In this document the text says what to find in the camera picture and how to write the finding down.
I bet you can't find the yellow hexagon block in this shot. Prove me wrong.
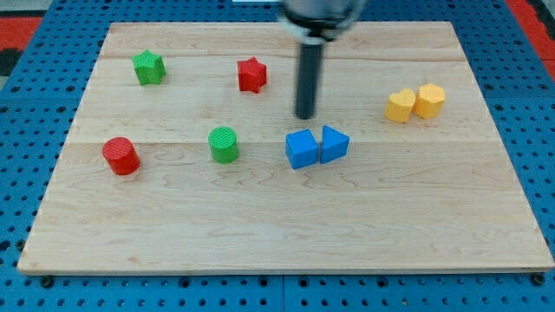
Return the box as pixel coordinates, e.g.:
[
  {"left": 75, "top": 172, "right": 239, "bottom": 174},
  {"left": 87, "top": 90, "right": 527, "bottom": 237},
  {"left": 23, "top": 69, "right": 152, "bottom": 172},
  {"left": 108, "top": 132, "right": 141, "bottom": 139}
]
[{"left": 412, "top": 83, "right": 446, "bottom": 119}]

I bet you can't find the green star block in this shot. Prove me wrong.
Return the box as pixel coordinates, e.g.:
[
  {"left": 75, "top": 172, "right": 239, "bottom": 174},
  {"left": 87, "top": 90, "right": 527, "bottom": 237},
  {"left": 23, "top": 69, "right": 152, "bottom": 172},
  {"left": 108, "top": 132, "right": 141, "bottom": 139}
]
[{"left": 132, "top": 49, "right": 167, "bottom": 85}]

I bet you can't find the blue triangle block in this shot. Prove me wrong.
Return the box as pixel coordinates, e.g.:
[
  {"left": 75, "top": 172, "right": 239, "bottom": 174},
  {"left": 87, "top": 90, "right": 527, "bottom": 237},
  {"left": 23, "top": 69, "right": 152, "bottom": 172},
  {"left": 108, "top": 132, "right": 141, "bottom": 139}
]
[{"left": 320, "top": 125, "right": 349, "bottom": 164}]

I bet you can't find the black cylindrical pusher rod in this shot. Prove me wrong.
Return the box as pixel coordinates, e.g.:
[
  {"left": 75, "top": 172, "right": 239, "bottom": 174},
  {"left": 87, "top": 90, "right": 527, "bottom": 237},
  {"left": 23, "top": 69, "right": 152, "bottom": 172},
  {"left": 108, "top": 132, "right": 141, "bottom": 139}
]
[{"left": 295, "top": 43, "right": 323, "bottom": 120}]

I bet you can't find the blue cube block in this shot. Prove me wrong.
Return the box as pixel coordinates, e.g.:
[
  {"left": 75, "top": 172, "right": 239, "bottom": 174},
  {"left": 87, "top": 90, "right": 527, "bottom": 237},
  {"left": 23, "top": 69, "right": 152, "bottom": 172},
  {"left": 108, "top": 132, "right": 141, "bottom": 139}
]
[{"left": 285, "top": 129, "right": 318, "bottom": 169}]

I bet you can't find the green cylinder block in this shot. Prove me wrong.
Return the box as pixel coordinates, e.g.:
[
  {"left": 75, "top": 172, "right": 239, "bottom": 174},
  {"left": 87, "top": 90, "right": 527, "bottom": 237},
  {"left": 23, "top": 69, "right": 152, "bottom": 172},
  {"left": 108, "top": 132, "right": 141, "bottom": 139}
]
[{"left": 208, "top": 127, "right": 238, "bottom": 164}]

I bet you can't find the red cylinder block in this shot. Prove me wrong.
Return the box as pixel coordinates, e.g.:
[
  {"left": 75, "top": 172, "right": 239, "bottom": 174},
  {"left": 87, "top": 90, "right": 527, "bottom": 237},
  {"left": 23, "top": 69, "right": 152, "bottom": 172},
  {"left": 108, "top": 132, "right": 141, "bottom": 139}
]
[{"left": 101, "top": 137, "right": 140, "bottom": 175}]

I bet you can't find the red star block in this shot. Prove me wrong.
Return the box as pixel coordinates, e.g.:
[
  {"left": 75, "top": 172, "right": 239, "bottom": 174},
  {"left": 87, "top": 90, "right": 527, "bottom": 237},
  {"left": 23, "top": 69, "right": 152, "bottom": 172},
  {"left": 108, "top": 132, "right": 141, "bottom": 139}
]
[{"left": 237, "top": 56, "right": 267, "bottom": 94}]

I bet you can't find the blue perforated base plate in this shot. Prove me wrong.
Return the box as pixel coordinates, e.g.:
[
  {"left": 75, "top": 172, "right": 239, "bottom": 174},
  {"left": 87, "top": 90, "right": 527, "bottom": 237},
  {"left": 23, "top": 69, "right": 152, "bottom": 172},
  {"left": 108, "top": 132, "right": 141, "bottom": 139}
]
[{"left": 1, "top": 0, "right": 554, "bottom": 311}]

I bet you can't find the light wooden board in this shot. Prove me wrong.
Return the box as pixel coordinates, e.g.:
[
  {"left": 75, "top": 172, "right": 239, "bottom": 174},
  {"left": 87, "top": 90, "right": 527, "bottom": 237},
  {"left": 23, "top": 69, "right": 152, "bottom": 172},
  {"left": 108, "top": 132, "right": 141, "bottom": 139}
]
[{"left": 18, "top": 22, "right": 554, "bottom": 276}]

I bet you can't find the yellow heart block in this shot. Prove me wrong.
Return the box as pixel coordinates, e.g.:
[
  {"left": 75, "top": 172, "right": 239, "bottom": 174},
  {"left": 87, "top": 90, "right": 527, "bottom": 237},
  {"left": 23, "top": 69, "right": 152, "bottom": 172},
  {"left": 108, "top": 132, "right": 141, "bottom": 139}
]
[{"left": 384, "top": 88, "right": 415, "bottom": 123}]

